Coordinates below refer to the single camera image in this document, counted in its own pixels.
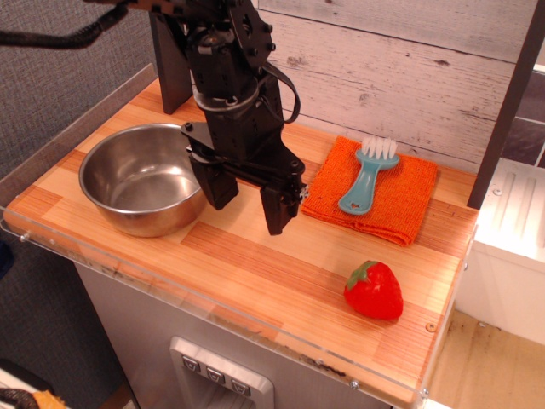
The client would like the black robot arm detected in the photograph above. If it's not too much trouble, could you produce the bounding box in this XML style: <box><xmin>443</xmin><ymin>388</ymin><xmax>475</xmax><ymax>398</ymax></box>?
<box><xmin>127</xmin><ymin>1</ymin><xmax>306</xmax><ymax>235</ymax></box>

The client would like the black sleeved cable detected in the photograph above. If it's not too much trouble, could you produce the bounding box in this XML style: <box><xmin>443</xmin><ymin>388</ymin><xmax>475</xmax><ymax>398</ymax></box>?
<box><xmin>0</xmin><ymin>3</ymin><xmax>129</xmax><ymax>49</ymax></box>

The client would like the grey toy kitchen cabinet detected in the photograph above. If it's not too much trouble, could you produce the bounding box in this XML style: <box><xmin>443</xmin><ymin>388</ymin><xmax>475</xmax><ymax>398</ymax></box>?
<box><xmin>77</xmin><ymin>266</ymin><xmax>386</xmax><ymax>408</ymax></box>

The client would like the stainless steel bowl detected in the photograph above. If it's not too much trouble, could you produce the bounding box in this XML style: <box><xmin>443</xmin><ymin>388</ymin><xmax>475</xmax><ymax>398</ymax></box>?
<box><xmin>79</xmin><ymin>124</ymin><xmax>208</xmax><ymax>238</ymax></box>

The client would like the dark grey left post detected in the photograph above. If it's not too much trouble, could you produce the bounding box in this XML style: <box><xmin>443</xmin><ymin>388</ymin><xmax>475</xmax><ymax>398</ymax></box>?
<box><xmin>149</xmin><ymin>14</ymin><xmax>192</xmax><ymax>114</ymax></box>

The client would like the dark grey right post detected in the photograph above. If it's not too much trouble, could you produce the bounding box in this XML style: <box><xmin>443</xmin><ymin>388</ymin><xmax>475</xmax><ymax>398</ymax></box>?
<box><xmin>467</xmin><ymin>0</ymin><xmax>544</xmax><ymax>210</ymax></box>

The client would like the grey ice dispenser panel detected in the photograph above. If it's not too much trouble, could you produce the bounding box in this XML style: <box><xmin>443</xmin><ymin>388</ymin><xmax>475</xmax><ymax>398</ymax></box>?
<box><xmin>169</xmin><ymin>337</ymin><xmax>275</xmax><ymax>409</ymax></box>

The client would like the red toy strawberry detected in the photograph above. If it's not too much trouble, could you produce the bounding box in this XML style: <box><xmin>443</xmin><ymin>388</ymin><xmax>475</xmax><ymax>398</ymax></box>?
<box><xmin>344</xmin><ymin>261</ymin><xmax>404</xmax><ymax>320</ymax></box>

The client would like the dark grey post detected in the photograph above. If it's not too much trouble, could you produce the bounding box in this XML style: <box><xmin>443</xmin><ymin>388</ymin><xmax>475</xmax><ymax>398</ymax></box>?
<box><xmin>467</xmin><ymin>0</ymin><xmax>544</xmax><ymax>210</ymax></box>
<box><xmin>149</xmin><ymin>14</ymin><xmax>192</xmax><ymax>114</ymax></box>

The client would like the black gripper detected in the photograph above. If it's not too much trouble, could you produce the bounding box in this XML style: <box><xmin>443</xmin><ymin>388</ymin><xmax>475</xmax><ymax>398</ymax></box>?
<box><xmin>181</xmin><ymin>101</ymin><xmax>305</xmax><ymax>235</ymax></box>

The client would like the clear acrylic edge guard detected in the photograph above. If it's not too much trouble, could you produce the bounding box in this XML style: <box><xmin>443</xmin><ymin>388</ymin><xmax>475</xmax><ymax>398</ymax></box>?
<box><xmin>5</xmin><ymin>200</ymin><xmax>476</xmax><ymax>408</ymax></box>

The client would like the orange folded towel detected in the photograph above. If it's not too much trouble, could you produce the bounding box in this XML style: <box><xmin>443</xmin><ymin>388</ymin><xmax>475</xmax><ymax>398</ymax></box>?
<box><xmin>302</xmin><ymin>136</ymin><xmax>438</xmax><ymax>246</ymax></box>

